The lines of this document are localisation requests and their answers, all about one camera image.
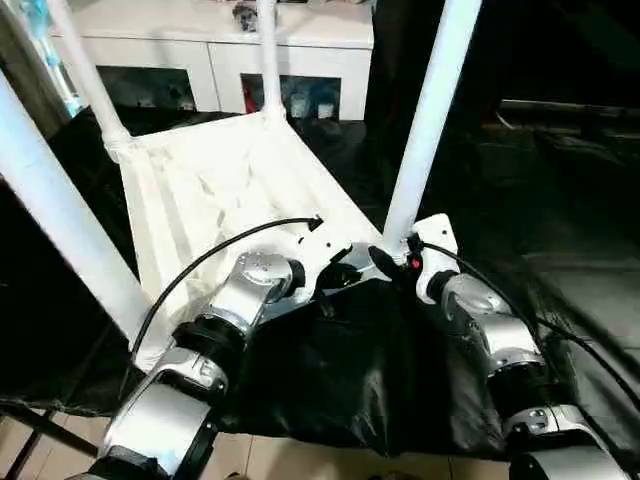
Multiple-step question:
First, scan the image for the white cabinet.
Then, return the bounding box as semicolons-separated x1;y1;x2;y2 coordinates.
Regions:
44;0;377;122

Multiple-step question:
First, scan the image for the grey crumpled bundle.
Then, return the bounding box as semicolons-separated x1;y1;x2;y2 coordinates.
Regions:
231;2;264;32

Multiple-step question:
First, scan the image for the black plastic mat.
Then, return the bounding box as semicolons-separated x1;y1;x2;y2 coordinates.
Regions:
0;105;640;459

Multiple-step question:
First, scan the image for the black metal stand frame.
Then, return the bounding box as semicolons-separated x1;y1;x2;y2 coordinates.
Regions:
0;400;101;480

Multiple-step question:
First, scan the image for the white plastic table leg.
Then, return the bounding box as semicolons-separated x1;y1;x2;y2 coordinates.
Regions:
0;68;157;347
255;0;289;124
381;0;484;255
44;0;134;163

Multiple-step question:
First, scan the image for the black metal bar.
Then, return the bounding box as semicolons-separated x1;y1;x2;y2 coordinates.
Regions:
494;96;640;123

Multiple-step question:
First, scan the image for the white plastic table top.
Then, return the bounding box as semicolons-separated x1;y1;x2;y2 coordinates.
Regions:
104;108;403;373

